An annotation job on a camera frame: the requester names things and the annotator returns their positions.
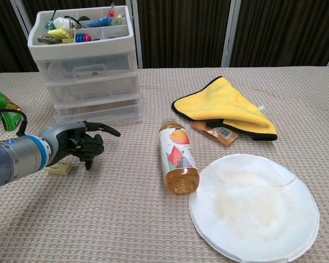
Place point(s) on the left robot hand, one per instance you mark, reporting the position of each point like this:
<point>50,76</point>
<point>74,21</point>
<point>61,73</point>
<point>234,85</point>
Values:
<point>63,137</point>

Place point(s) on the yellow eraser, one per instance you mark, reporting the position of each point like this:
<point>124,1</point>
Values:
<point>61,168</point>

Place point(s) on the translucent plastic drawer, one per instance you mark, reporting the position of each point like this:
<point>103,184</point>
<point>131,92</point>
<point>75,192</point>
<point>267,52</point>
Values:
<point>98,115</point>
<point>85,65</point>
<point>93,91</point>

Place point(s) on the white drawer organizer box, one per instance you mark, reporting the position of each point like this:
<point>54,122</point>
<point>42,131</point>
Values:
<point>79,46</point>

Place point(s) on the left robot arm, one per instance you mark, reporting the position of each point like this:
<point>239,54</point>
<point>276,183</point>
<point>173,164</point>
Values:
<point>13,159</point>

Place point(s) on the green snack bag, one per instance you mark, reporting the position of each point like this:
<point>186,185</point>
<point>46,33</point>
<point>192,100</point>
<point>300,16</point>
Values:
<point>0,102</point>

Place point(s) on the beige woven tablecloth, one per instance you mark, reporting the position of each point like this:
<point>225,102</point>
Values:
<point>112,219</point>

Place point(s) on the green lion print packet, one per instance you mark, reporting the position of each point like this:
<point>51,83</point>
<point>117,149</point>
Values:
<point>48,40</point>

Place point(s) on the small yellow packet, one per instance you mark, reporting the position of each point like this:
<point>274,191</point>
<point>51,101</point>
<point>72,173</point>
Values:
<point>59,33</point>

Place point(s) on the small green packet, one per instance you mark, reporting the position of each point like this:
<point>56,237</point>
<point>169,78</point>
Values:
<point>50,25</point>

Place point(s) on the juice bottle with fruit label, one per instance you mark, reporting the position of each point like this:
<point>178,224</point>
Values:
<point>178,156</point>

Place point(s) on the small black trinket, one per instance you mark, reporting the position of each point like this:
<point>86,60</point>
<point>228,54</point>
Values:
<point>78,19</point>

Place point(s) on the red candy packet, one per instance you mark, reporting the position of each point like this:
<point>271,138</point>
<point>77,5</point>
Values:
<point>111,12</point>

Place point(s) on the orange plastic packet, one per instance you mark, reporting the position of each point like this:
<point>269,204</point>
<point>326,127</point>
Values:
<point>219,137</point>

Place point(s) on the yellow cloth with black trim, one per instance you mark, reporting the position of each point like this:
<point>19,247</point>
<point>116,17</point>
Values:
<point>222,104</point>

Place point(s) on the white paper plate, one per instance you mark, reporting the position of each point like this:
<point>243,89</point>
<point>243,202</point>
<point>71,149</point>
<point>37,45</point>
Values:
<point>252,208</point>

